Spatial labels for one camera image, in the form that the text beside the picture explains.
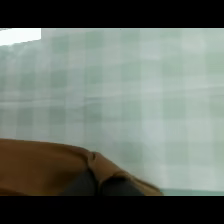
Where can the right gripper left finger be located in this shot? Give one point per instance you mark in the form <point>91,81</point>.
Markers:
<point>82,186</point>

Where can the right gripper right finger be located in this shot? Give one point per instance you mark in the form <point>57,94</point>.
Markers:
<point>120,187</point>

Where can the brown garment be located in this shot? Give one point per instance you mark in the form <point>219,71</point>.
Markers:
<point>36,166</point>

